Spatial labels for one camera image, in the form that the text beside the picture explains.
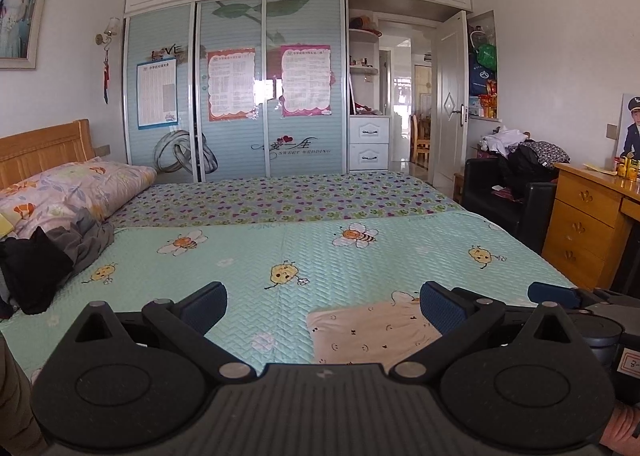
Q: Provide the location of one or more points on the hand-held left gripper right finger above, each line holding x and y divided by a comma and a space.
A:
440, 308

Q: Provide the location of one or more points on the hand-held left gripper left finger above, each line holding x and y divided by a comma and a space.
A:
207, 306

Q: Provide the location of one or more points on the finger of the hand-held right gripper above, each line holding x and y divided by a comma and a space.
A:
552, 294

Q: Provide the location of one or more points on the cream smiley print pants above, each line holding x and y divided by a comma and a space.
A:
370, 331

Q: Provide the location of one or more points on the person's right hand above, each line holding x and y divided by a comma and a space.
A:
622, 428

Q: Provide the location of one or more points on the wooden dresser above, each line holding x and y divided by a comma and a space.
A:
585, 216

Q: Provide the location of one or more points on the green bee print bed cover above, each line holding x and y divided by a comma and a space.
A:
300, 266

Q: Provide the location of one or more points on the black leather chest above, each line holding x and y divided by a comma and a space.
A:
500, 206

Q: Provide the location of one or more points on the yellow paper sheet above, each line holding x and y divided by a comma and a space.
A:
597, 167

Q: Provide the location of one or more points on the black white patterned cloth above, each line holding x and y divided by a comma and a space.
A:
550, 152

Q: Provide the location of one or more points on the yellow jars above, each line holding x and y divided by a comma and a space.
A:
627, 167

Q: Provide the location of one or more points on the white garment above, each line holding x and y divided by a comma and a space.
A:
502, 139

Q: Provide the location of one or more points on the wooden chair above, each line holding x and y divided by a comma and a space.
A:
420, 141

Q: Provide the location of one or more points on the black garment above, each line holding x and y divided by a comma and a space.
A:
32, 271

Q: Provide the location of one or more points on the floral pillow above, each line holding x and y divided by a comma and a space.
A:
70, 191

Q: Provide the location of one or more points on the white drawer unit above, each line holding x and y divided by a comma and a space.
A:
369, 141

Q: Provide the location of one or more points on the child portrait photo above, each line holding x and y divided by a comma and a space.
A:
632, 126

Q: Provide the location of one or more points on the white door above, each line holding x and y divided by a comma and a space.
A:
450, 101

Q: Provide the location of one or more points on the person's body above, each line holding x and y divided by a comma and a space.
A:
17, 401

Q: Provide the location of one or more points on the yellow cloth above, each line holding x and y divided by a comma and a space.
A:
5, 226

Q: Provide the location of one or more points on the blue bordered poster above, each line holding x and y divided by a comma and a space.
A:
157, 94

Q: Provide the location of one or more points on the orange bordered poster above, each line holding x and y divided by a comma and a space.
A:
231, 84

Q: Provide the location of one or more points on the wooden headboard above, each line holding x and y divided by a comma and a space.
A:
45, 146

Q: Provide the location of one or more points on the white wardrobe with sliding doors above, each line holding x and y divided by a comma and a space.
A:
280, 86

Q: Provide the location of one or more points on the colourful hanging bags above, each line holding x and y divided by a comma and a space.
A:
482, 71

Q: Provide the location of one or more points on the pink bordered poster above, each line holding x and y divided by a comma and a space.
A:
306, 80

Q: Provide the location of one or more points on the framed wedding photo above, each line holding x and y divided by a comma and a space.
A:
17, 1

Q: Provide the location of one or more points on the wall switch plate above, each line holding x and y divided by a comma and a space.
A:
611, 131

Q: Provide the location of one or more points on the wall socket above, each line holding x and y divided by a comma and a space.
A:
102, 150

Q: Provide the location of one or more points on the wall lamp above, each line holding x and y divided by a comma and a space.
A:
110, 29

